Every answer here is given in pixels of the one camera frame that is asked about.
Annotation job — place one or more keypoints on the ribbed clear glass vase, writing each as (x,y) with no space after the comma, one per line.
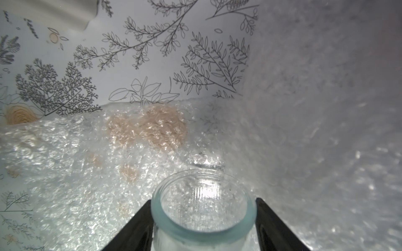
(202,210)

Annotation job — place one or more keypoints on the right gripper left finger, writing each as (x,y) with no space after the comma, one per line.
(137,234)

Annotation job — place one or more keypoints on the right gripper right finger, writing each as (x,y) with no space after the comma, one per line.
(273,234)

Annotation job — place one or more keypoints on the white ribbed ceramic vase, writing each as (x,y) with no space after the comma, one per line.
(57,14)

